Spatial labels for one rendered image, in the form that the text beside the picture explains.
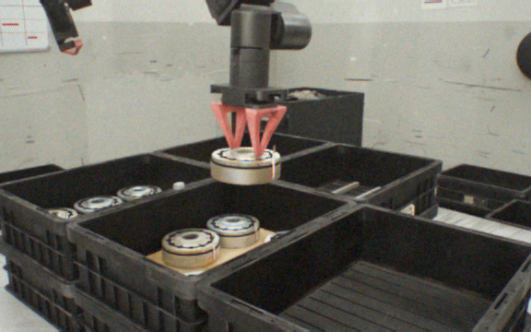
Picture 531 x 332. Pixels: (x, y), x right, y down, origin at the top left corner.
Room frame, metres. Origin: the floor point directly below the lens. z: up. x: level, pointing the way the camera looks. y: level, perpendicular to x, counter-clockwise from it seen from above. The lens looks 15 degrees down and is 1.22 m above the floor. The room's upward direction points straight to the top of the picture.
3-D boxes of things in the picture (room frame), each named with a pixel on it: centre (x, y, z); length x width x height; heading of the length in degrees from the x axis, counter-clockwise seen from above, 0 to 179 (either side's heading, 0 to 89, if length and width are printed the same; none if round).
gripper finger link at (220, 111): (0.74, 0.02, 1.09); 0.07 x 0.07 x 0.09; 47
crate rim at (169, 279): (0.78, 0.06, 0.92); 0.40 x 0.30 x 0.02; 139
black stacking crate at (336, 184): (1.09, -0.20, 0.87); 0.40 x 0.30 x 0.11; 139
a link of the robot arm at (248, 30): (0.74, 0.00, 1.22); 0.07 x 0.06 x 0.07; 132
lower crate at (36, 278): (0.98, 0.29, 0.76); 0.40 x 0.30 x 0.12; 139
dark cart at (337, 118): (2.77, -0.23, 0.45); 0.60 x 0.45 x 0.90; 133
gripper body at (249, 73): (0.73, 0.01, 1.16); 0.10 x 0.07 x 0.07; 47
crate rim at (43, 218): (0.98, 0.29, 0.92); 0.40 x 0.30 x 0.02; 139
